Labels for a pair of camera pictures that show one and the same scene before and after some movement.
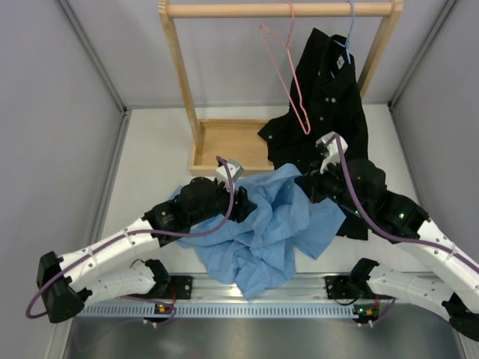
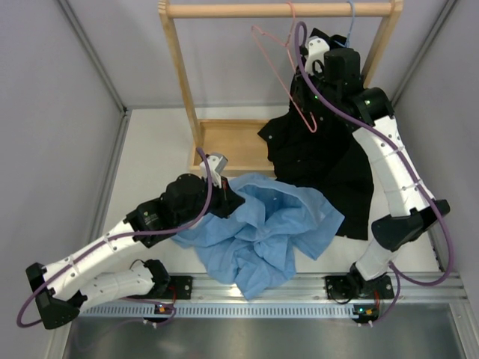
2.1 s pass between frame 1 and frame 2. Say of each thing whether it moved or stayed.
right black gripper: moved
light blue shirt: moved
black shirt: stayed
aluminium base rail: stayed
